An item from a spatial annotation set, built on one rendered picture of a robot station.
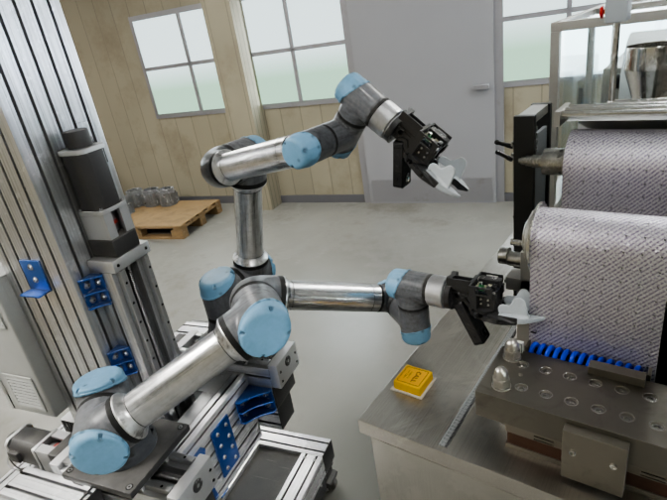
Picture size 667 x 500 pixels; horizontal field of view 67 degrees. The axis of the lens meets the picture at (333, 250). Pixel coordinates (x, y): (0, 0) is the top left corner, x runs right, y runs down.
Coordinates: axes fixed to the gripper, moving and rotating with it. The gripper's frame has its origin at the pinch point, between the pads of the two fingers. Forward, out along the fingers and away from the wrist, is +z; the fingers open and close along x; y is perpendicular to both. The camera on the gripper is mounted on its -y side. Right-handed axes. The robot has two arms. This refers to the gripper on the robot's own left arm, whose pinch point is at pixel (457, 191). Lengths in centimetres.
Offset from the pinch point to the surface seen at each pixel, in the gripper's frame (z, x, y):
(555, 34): -18, 98, 14
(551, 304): 29.6, -4.4, -2.8
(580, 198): 20.4, 19.5, 7.7
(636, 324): 42.0, -4.4, 6.0
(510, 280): 21.6, 2.9, -9.8
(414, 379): 21.8, -15.0, -36.4
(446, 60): -108, 322, -98
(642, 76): 12, 67, 25
